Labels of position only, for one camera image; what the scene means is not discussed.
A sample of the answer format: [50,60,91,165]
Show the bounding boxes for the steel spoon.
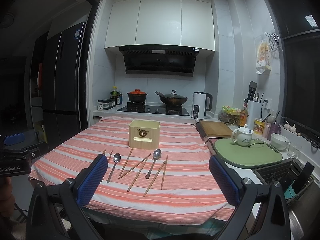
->
[144,148,163,180]
[107,153,121,183]

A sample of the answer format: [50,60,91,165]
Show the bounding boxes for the green cutting mat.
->
[213,139,283,169]

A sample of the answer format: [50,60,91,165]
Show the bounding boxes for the pink striped tablecloth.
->
[29,117,234,225]

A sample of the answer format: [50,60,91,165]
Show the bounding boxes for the white teapot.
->
[231,124,253,147]

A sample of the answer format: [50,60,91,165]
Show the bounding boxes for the wooden cutting board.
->
[199,120,232,138]

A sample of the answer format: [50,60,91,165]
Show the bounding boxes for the white bowl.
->
[271,133,290,151]

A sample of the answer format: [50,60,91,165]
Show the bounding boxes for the black refrigerator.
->
[30,22,87,150]

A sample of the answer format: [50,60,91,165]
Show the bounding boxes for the yellow printed mug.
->
[253,119,265,135]

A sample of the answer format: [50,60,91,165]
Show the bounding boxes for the clear drinking glass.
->
[287,142,302,158]

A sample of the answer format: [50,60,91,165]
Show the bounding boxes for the sauce bottle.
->
[238,99,248,127]

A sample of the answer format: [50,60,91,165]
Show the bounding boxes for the purple cup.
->
[267,121,281,141]

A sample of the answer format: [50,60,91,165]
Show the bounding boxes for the cream utensil holder box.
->
[129,119,161,150]

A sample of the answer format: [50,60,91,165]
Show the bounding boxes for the white knife block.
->
[246,80,265,130]

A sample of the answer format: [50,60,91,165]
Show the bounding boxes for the garlic bulbs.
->
[284,121,297,133]

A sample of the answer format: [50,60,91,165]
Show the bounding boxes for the spice jar rack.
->
[103,99,116,109]

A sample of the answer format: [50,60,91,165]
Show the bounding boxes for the white spice jar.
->
[97,100,103,111]

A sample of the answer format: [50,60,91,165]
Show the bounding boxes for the white electric kettle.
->
[190,92,213,120]

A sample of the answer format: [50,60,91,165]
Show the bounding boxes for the black gas cooktop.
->
[118,102,190,116]

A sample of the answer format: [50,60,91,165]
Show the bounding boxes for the condiment bottles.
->
[111,86,123,105]

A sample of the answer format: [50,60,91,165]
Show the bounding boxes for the wok with glass lid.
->
[155,90,188,106]

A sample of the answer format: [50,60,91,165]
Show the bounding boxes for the black pot orange lid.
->
[127,89,147,103]

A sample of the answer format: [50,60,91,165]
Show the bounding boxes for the black range hood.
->
[119,44,200,76]

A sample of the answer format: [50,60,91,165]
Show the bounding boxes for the white upper cabinets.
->
[105,0,215,51]

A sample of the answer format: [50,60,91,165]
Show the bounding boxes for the wire basket with snacks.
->
[218,106,241,125]

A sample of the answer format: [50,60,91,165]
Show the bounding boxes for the hanging wire whisk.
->
[264,33,283,53]

